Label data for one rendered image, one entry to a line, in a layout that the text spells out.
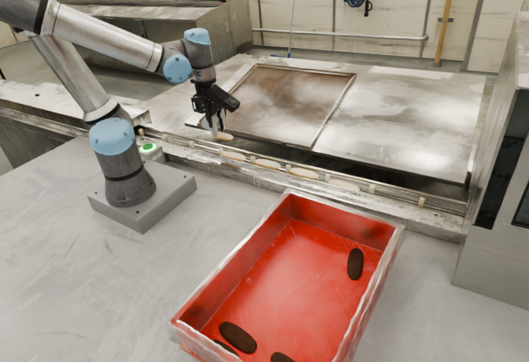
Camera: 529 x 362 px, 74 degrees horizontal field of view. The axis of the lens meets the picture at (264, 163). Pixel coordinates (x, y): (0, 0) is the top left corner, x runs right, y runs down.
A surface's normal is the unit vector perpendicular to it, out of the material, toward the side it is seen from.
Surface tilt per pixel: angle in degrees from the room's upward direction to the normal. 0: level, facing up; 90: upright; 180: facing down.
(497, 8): 90
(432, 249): 0
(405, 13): 90
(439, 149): 10
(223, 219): 0
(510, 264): 90
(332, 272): 0
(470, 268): 90
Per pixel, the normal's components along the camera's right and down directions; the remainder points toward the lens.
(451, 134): -0.17, -0.72
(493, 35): -0.50, 0.52
